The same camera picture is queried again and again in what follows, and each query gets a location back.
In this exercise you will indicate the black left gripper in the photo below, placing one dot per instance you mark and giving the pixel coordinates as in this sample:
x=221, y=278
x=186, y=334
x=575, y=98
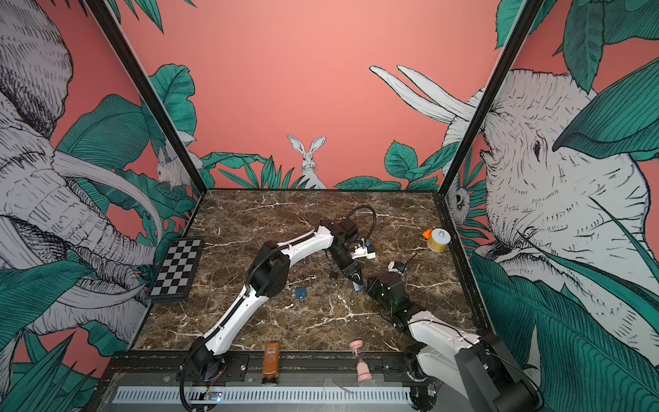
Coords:
x=356, y=269

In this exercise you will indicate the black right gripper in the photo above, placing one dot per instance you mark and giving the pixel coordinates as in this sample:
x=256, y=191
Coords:
x=376, y=287

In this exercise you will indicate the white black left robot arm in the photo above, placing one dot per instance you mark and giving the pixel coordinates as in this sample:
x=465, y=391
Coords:
x=266, y=278

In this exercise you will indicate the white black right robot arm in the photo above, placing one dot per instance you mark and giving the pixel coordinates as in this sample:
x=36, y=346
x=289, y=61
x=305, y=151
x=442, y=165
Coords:
x=480, y=368

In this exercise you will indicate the pink hourglass timer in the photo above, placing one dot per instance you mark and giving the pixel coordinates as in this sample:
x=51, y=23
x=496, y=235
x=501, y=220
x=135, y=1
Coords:
x=363, y=372

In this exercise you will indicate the orange rectangular device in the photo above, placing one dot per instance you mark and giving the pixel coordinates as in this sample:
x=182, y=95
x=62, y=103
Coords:
x=270, y=369

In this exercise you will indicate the black white checkerboard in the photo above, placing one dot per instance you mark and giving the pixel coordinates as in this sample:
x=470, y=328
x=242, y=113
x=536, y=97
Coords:
x=177, y=272

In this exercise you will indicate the white ventilated strip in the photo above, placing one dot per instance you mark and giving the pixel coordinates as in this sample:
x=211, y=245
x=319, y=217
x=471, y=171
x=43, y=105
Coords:
x=263, y=394

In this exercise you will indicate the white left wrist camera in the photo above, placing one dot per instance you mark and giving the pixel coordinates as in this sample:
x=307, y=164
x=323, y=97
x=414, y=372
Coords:
x=364, y=250

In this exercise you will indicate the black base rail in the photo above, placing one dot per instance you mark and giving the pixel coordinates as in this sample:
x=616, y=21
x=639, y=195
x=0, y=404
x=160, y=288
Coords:
x=243, y=365

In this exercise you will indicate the black corner frame post right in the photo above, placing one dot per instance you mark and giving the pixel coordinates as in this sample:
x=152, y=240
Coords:
x=519, y=32

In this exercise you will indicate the black corner frame post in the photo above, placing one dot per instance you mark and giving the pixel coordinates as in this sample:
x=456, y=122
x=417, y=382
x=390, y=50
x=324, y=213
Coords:
x=519, y=32
x=113, y=33

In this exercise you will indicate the black corner frame post left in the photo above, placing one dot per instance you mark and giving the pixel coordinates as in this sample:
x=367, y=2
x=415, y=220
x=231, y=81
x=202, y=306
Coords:
x=113, y=33

